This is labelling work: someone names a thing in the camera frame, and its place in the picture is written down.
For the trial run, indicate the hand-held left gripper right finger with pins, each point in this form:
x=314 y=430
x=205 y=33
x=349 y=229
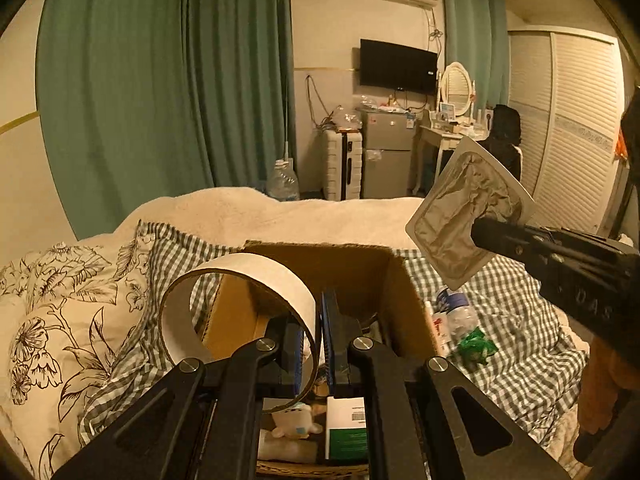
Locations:
x=327 y=330

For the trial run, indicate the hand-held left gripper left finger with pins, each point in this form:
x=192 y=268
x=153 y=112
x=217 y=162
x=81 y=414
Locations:
x=282 y=360

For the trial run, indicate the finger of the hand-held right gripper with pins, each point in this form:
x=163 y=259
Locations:
x=500 y=237

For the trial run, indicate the grey foil pouch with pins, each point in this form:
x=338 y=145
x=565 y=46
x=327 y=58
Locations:
x=460 y=200

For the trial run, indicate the brown cardboard box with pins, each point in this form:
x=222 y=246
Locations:
x=320 y=265

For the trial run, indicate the white tape roll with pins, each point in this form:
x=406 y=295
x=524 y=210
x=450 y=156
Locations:
x=250 y=270

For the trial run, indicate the person's right hand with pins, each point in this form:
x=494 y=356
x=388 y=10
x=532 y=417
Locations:
x=600 y=380

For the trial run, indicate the white bear toy blue star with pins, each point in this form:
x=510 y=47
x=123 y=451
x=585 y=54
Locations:
x=295 y=422

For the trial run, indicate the grey checked bed sheet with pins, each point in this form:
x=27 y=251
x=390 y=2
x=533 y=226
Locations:
x=500 y=320

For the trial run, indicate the blue labelled plastic bottle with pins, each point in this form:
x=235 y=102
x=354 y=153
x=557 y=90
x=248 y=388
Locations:
x=457 y=317

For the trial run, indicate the small green beige carton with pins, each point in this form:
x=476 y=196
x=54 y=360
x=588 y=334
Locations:
x=345 y=440

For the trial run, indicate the black jacket on chair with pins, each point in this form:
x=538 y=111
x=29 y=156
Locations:
x=505 y=130

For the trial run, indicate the green wrapper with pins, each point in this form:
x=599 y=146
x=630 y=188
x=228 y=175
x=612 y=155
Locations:
x=475 y=347

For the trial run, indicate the white fleece blanket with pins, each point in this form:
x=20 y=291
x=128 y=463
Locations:
x=300 y=220

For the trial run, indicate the white dressing table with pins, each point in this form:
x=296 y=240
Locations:
x=440 y=135

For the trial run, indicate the white louvred wardrobe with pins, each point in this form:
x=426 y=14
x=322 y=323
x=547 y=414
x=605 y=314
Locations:
x=575 y=135

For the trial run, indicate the grey fridge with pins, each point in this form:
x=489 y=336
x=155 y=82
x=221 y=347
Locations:
x=387 y=160

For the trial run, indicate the orange hanging cloth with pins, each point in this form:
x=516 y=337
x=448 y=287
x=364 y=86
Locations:
x=621 y=145

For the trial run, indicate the large clear water bottle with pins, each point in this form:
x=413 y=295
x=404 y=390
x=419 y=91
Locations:
x=284 y=182

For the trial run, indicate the white oval mirror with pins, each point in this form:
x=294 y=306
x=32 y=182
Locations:
x=456 y=85

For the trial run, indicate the white suitcase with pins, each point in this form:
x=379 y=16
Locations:
x=335 y=165

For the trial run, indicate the clear plastic bag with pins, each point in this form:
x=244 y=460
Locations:
x=347 y=117

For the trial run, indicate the narrow green curtain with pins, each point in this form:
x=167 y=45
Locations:
x=475 y=35

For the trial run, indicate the floral print pillow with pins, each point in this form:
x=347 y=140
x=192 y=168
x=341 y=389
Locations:
x=50 y=335

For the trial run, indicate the wide green curtain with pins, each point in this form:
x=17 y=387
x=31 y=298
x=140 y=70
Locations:
x=125 y=85

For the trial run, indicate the black wall television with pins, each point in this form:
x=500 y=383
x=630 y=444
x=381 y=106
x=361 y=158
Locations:
x=395 y=65

